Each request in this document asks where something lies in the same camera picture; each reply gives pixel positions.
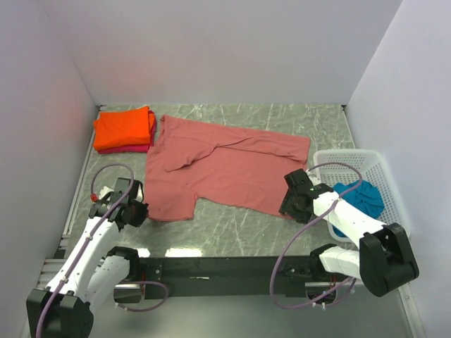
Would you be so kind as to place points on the aluminium rail frame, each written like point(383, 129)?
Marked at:
point(316, 297)

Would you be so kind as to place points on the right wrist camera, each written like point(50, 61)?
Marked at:
point(312, 175)

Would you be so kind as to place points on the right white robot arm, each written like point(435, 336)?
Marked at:
point(383, 259)

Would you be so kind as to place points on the black base beam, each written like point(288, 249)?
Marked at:
point(234, 276)

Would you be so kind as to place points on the white plastic basket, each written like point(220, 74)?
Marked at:
point(346, 165)

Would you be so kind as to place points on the folded magenta t shirt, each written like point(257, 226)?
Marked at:
point(123, 149)

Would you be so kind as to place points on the salmon pink t shirt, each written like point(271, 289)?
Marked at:
point(233, 166)

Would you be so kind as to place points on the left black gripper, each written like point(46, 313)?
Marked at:
point(141, 215)

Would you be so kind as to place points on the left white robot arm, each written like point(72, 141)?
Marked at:
point(65, 307)

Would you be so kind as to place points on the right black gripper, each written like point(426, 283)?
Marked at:
point(304, 217)

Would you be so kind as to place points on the folded orange t shirt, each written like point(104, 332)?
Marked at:
point(121, 128)

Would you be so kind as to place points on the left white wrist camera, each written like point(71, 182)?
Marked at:
point(102, 193)

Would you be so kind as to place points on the blue t shirt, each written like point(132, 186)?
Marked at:
point(365, 198)

